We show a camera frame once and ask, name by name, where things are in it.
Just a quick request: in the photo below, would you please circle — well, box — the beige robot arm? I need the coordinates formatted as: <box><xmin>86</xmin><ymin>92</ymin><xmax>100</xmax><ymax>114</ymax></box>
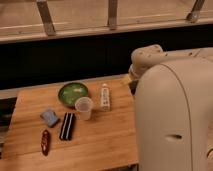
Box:
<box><xmin>128</xmin><ymin>44</ymin><xmax>213</xmax><ymax>171</ymax></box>

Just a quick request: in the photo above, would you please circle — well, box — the clear plastic cup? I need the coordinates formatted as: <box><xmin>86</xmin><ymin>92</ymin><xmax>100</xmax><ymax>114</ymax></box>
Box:
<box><xmin>75</xmin><ymin>97</ymin><xmax>93</xmax><ymax>120</ymax></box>

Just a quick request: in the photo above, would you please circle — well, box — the middle metal railing post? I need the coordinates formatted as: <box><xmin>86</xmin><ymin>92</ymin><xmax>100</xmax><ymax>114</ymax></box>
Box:
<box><xmin>107</xmin><ymin>0</ymin><xmax>118</xmax><ymax>30</ymax></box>

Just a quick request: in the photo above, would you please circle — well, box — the left metal railing post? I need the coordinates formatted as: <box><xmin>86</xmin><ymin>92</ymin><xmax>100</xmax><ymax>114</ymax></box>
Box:
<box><xmin>36</xmin><ymin>0</ymin><xmax>56</xmax><ymax>36</ymax></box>

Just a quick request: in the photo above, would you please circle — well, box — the blue sponge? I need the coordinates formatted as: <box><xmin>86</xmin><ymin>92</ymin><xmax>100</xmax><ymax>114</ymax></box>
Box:
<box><xmin>40</xmin><ymin>109</ymin><xmax>59</xmax><ymax>127</ymax></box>

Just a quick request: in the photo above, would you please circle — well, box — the green ceramic bowl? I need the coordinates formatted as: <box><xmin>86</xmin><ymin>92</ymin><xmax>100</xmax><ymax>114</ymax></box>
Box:
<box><xmin>58</xmin><ymin>82</ymin><xmax>89</xmax><ymax>107</ymax></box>

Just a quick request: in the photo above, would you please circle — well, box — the metal railing post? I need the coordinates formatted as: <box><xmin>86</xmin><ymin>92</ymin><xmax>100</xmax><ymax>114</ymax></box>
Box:
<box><xmin>36</xmin><ymin>0</ymin><xmax>56</xmax><ymax>36</ymax></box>
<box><xmin>186</xmin><ymin>0</ymin><xmax>205</xmax><ymax>23</ymax></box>
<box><xmin>107</xmin><ymin>0</ymin><xmax>118</xmax><ymax>30</ymax></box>

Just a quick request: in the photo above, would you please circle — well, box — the black white striped box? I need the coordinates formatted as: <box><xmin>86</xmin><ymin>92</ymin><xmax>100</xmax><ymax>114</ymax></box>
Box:
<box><xmin>59</xmin><ymin>113</ymin><xmax>75</xmax><ymax>140</ymax></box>

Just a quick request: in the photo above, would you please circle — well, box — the right metal railing post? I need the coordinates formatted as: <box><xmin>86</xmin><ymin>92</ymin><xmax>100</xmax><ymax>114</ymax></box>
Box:
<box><xmin>186</xmin><ymin>0</ymin><xmax>205</xmax><ymax>23</ymax></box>

